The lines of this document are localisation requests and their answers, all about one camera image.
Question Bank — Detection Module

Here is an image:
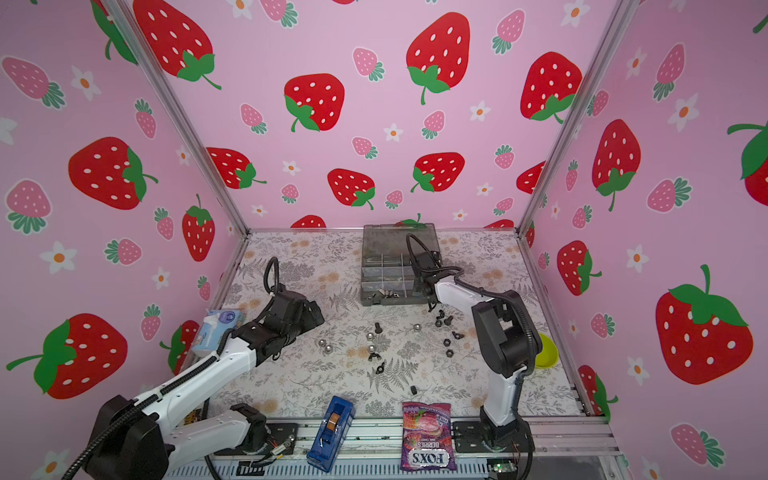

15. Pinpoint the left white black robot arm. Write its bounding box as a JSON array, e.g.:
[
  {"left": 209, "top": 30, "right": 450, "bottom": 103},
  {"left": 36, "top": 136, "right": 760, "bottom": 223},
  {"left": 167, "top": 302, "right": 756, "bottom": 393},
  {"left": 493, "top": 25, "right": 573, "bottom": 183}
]
[{"left": 63, "top": 291, "right": 324, "bottom": 479}]

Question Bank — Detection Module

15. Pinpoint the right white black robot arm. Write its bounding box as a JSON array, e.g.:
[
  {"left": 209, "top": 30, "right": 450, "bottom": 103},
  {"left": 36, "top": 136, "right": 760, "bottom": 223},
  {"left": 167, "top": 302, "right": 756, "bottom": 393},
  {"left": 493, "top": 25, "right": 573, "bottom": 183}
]
[{"left": 406, "top": 233, "right": 542, "bottom": 453}]

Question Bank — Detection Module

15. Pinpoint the grey plastic compartment organizer box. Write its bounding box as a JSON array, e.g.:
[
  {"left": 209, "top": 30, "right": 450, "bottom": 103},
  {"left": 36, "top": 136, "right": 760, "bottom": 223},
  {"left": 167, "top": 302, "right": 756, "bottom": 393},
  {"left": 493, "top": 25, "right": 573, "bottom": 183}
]
[{"left": 360, "top": 223, "right": 440, "bottom": 307}]

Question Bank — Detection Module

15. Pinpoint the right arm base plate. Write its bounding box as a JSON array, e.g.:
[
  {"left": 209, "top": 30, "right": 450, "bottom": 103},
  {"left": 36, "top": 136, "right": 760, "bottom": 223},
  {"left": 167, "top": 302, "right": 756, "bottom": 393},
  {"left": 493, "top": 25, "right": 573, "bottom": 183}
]
[{"left": 452, "top": 420, "right": 536, "bottom": 454}]

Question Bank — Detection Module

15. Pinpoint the purple Fox's candy bag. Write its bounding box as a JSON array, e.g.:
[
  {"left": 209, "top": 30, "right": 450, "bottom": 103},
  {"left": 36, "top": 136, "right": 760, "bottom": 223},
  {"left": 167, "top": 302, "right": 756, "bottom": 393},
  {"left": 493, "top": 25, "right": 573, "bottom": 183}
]
[{"left": 400, "top": 402, "right": 457, "bottom": 472}]

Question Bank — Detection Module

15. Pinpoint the blue white tissue pack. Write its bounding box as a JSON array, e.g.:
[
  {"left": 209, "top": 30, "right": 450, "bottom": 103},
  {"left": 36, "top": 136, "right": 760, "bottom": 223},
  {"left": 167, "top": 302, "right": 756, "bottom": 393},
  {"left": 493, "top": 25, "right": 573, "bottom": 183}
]
[{"left": 191, "top": 310, "right": 244, "bottom": 356}]

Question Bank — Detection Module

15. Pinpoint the yellow green bowl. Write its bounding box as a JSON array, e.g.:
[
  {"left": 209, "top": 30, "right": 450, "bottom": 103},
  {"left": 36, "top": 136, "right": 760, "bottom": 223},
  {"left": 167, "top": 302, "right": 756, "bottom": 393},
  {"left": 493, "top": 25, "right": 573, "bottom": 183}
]
[{"left": 535, "top": 333, "right": 559, "bottom": 369}]

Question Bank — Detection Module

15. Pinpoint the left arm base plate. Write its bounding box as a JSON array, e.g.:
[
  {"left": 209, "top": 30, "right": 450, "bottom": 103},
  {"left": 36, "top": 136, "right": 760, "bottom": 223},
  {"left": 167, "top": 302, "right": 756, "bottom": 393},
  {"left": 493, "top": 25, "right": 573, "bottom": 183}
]
[{"left": 238, "top": 423, "right": 299, "bottom": 456}]

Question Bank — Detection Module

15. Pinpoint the blue rectangular plastic box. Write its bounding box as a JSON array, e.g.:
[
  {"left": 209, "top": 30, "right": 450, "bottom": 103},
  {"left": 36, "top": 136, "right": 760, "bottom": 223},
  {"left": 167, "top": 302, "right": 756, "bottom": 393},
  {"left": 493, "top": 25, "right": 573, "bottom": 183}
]
[{"left": 307, "top": 396, "right": 356, "bottom": 473}]

